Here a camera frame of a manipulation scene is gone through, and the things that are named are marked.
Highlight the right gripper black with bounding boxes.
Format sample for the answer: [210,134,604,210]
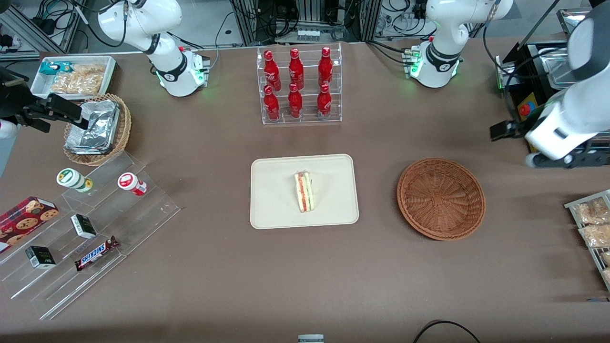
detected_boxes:
[0,67,90,133]

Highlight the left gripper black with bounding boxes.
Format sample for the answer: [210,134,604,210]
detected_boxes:
[491,120,610,168]

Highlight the teal snack packet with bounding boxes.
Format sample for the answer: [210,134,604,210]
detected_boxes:
[39,61,73,77]

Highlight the clear acrylic bottle rack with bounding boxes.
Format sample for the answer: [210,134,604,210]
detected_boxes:
[256,43,343,125]

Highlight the brown round wicker basket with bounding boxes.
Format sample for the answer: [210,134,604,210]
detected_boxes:
[396,157,486,241]

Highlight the red lid white cup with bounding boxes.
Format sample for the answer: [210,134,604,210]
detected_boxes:
[117,172,148,197]

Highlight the clear bag of chips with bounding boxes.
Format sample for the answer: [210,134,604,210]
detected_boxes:
[50,74,103,95]
[71,64,106,84]

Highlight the steel warmer pan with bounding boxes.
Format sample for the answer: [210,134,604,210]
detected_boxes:
[539,46,572,90]

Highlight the red tartan cookie box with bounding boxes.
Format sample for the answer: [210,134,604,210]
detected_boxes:
[0,196,60,254]

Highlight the light wicker basket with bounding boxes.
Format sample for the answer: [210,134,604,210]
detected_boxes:
[63,93,132,167]

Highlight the green lid white cup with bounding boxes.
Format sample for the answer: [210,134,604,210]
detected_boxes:
[56,168,94,193]

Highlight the black food warmer machine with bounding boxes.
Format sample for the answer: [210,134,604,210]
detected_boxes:
[495,7,610,167]

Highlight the foil food container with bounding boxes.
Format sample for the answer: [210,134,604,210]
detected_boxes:
[65,126,112,155]
[79,99,121,143]

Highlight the triangle sandwich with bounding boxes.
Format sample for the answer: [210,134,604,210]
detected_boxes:
[294,171,315,213]

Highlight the clear acrylic stepped shelf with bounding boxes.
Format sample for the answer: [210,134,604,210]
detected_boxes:
[0,151,181,321]

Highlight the metal equipment rack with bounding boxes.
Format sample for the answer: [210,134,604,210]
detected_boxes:
[231,0,396,46]

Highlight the snickers chocolate bar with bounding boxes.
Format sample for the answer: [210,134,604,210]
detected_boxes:
[74,236,119,272]

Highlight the cream rectangular tray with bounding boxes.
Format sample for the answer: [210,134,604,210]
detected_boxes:
[250,153,359,230]

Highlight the aluminium frame rail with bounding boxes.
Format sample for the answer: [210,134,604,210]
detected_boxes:
[0,7,65,60]

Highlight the red cola bottle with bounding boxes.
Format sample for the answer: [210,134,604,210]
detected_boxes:
[264,50,282,91]
[317,83,333,120]
[287,82,304,119]
[318,46,334,89]
[288,48,305,89]
[263,85,280,121]

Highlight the white plastic bin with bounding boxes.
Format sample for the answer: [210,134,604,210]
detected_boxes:
[30,55,118,100]

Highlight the black cable loop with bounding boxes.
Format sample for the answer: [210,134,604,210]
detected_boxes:
[412,320,482,343]

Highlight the small black box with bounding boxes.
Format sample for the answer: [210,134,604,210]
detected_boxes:
[71,214,98,240]
[25,246,57,270]

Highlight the grey snack display tray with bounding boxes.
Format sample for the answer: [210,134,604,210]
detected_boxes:
[564,190,610,292]

